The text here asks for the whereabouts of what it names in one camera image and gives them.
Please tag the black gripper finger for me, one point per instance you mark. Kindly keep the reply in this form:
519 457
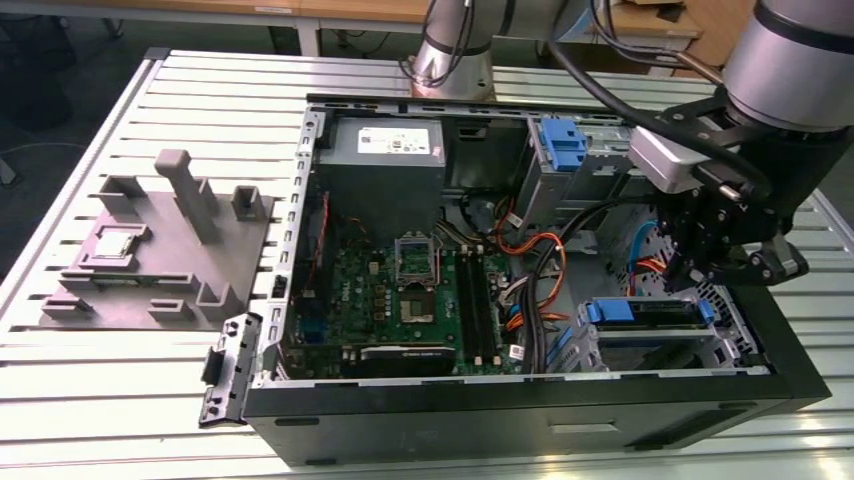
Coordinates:
754 265
697 225

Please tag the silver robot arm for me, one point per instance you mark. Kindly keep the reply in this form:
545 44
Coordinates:
781 75

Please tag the tall metal drive cage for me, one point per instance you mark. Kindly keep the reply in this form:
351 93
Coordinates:
543 195

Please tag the blue plastic drive latch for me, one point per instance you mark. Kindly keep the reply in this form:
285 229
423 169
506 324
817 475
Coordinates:
563 145

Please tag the tall wooden cabinet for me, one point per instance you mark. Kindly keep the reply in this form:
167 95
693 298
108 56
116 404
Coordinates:
724 30

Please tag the black RAM slot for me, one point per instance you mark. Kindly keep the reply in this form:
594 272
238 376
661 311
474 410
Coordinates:
487 303
470 304

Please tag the CPU socket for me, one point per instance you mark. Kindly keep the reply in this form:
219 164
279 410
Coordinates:
418 306

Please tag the grey power supply unit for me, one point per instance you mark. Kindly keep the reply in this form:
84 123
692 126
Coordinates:
387 195

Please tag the black graphics card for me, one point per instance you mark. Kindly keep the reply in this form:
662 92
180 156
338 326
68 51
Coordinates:
407 359

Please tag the green motherboard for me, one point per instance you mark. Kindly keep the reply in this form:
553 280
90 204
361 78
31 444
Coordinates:
357 280

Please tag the black PC case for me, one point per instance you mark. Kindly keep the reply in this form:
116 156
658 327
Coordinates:
467 425

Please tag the grey parts rack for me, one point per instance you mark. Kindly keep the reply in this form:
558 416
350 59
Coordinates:
174 270

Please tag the green RAM stick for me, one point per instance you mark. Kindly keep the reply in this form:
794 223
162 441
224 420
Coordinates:
123 282

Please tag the silver CPU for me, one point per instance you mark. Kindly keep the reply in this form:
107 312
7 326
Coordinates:
114 246

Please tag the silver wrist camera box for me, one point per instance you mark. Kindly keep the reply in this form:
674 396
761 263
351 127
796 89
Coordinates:
667 160

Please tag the wooden desk white frame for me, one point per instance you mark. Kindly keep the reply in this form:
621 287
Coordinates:
361 11
200 6

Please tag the grey card retention bracket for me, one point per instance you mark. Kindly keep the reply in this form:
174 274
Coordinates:
230 360

